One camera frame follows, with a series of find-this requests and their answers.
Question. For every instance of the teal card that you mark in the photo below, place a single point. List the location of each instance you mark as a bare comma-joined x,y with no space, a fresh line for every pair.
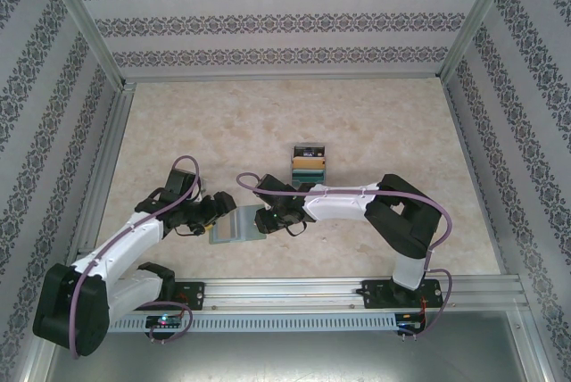
308,172

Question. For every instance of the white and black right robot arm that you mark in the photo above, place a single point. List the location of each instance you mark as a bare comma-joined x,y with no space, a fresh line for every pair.
339,205

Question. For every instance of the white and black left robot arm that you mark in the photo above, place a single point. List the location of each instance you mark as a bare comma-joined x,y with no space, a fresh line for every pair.
129,239

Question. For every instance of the left controller board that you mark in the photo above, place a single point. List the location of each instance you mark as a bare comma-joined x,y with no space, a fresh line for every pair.
163,321

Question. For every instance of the controller board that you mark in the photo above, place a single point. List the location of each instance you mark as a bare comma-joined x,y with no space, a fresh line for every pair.
412,325
163,321

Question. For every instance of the grey metal sheet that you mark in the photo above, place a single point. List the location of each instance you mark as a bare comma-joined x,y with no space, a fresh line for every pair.
285,359

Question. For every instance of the right controller board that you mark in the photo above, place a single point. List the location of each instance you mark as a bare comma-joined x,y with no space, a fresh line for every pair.
412,325

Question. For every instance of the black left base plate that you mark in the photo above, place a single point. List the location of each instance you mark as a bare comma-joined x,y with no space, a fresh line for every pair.
194,297

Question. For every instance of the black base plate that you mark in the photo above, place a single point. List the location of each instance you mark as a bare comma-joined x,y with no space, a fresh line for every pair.
374,295
194,297

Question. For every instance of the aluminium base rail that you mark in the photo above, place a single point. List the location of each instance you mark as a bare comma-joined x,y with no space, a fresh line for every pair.
285,293

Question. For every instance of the aluminium side rail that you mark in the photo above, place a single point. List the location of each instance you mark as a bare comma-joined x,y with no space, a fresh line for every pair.
475,176
111,154

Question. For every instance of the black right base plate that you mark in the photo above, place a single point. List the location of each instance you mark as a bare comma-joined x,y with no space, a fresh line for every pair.
374,295

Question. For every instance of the aluminium frame post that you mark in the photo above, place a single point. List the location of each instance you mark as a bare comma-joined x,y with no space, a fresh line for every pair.
479,16
85,20

